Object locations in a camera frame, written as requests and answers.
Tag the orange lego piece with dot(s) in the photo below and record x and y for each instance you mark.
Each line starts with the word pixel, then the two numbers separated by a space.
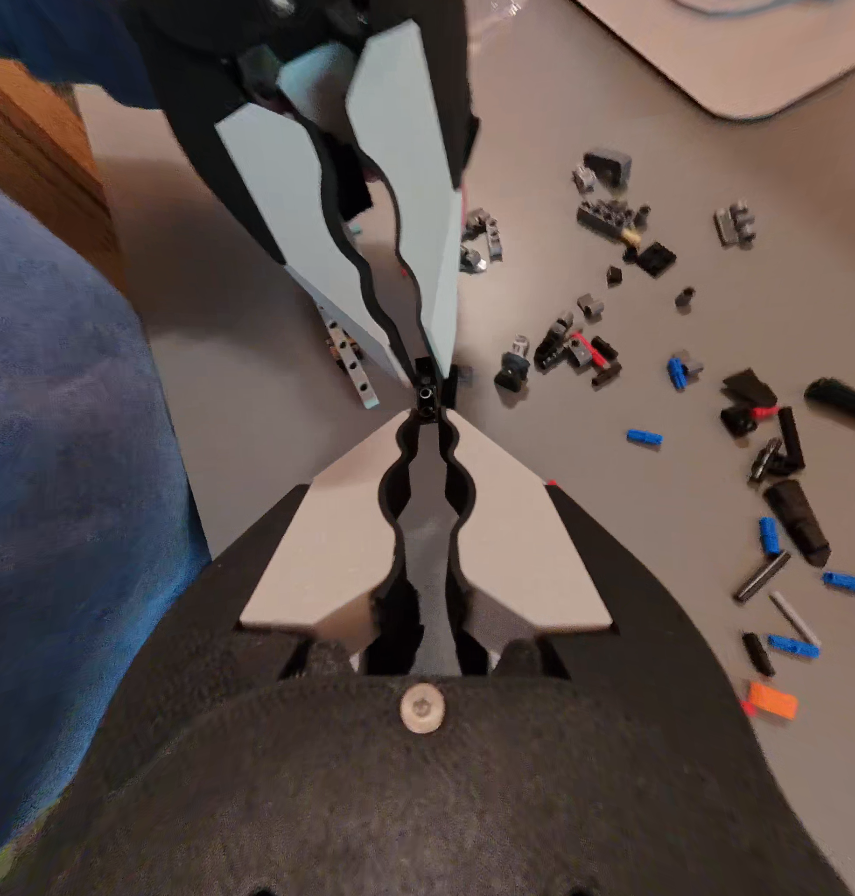
pixel 772 700

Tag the small black lego slope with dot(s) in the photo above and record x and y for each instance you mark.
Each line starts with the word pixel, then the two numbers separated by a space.
pixel 614 275

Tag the dark round lego bushing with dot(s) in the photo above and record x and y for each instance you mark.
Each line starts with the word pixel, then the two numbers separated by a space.
pixel 684 297

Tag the grey double lego connector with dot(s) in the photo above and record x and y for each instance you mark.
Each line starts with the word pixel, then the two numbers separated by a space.
pixel 736 224

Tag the person's blue clothing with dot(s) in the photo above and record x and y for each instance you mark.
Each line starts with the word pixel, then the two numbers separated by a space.
pixel 64 560

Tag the dark grey lego bushing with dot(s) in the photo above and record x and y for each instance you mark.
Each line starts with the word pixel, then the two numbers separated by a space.
pixel 642 217

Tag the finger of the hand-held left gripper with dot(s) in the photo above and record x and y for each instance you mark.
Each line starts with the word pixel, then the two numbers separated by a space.
pixel 421 140
pixel 281 182

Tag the dark grey angled lego beam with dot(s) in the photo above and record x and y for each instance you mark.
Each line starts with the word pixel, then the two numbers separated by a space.
pixel 607 217

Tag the dark grey curved lego brick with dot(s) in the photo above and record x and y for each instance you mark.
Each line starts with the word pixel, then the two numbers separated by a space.
pixel 610 165

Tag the black and grey lego joint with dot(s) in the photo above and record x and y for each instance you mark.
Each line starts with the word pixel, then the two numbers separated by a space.
pixel 512 371

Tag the blue lego pin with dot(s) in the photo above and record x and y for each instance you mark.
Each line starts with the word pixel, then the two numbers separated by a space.
pixel 645 438

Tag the blue pin with grey connector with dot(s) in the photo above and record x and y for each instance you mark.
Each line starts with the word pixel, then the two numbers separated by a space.
pixel 676 374

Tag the long light grey lego beam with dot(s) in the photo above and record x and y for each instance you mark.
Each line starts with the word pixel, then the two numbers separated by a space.
pixel 355 371

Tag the cluster of dark lego connectors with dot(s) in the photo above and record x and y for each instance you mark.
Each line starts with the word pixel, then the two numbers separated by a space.
pixel 554 347

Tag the small light grey lego connector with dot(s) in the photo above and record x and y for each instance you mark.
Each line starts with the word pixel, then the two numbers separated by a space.
pixel 583 178

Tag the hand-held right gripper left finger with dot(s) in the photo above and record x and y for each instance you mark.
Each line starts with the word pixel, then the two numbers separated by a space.
pixel 323 553

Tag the small grey lego brick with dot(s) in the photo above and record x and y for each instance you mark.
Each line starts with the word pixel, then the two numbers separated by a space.
pixel 590 304

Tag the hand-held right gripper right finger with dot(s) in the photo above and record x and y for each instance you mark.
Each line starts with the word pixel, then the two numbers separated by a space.
pixel 533 553

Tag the cluster of grey lego connectors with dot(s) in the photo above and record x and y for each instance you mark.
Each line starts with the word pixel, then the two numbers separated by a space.
pixel 481 241

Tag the pile of black lego pieces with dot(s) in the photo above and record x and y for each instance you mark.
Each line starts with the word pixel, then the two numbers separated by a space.
pixel 799 525

